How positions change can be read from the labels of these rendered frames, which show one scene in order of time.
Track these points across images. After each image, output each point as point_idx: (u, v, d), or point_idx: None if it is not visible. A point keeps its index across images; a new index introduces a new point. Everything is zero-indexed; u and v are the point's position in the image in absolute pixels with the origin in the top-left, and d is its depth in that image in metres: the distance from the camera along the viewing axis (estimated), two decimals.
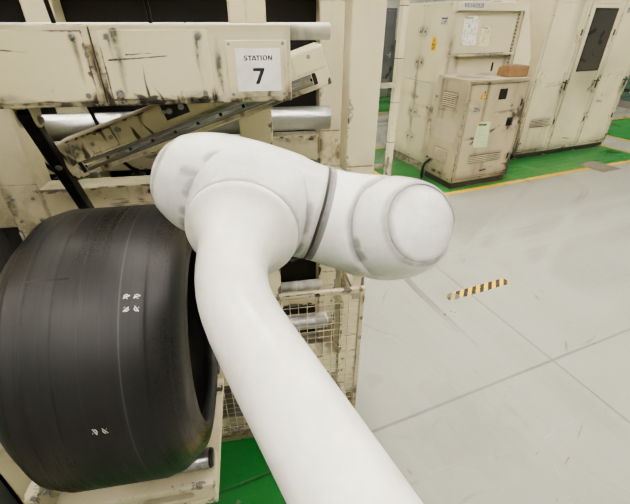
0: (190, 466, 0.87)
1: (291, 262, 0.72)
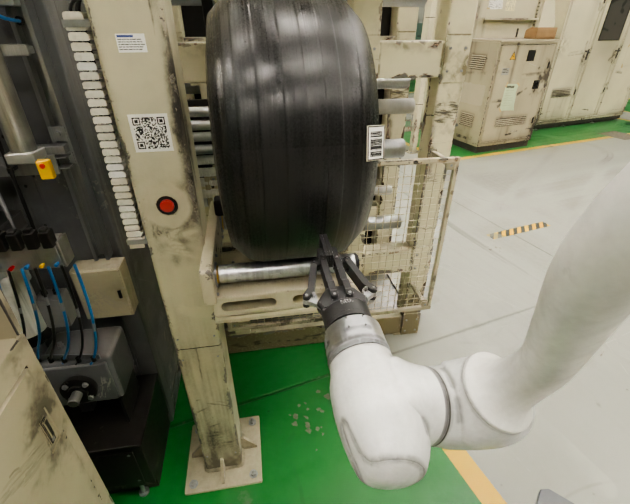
0: None
1: (326, 236, 0.74)
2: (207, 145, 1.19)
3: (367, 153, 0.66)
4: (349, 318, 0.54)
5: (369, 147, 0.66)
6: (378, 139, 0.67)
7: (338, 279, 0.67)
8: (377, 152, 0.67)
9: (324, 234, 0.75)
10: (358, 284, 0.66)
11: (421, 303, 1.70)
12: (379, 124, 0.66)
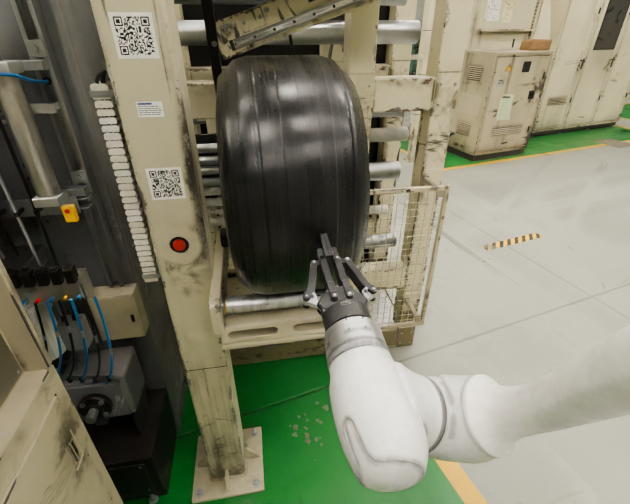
0: None
1: (326, 236, 0.74)
2: (213, 178, 1.28)
3: (348, 277, 0.90)
4: (349, 320, 0.54)
5: None
6: (358, 269, 0.89)
7: (338, 280, 0.67)
8: None
9: (324, 234, 0.75)
10: (358, 285, 0.66)
11: (415, 319, 1.79)
12: (361, 263, 0.87)
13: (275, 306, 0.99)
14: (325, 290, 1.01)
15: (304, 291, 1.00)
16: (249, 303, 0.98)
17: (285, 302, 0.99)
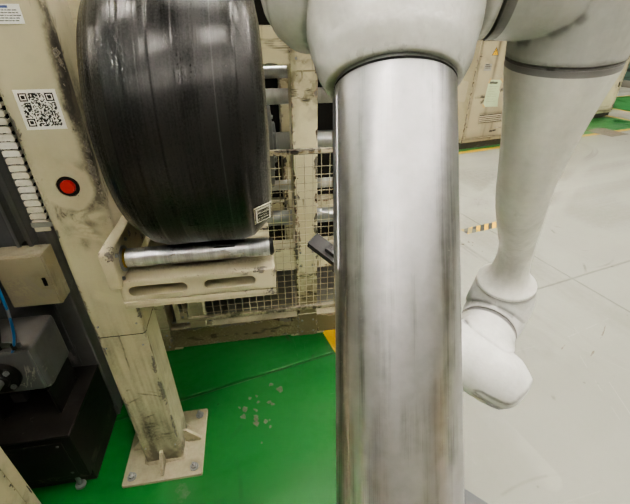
0: (253, 254, 0.91)
1: (311, 246, 0.73)
2: None
3: (255, 221, 0.79)
4: None
5: (256, 218, 0.78)
6: (265, 211, 0.78)
7: None
8: (264, 217, 0.80)
9: (308, 245, 0.73)
10: None
11: None
12: (266, 203, 0.76)
13: (182, 257, 0.88)
14: (240, 240, 0.90)
15: (216, 242, 0.90)
16: (151, 253, 0.87)
17: (193, 253, 0.88)
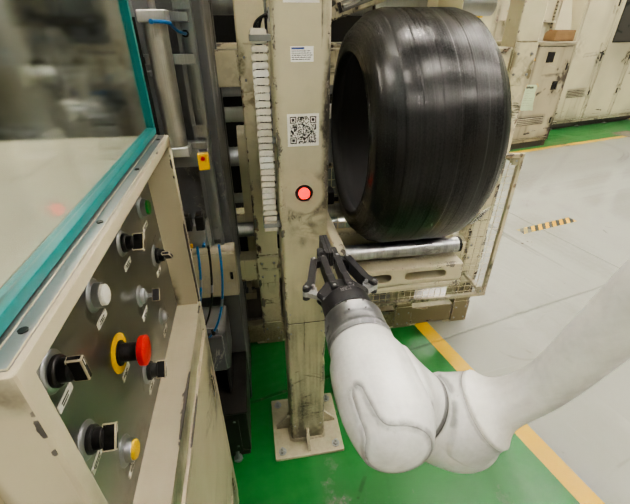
0: (446, 250, 1.06)
1: (326, 237, 0.75)
2: None
3: (471, 222, 0.94)
4: (349, 302, 0.53)
5: (473, 220, 0.93)
6: (482, 214, 0.93)
7: (338, 275, 0.67)
8: (477, 219, 0.95)
9: (324, 235, 0.75)
10: (358, 279, 0.65)
11: (477, 289, 1.83)
12: (487, 207, 0.91)
13: (390, 253, 1.03)
14: (435, 239, 1.05)
15: (416, 240, 1.05)
16: (366, 249, 1.02)
17: (399, 250, 1.03)
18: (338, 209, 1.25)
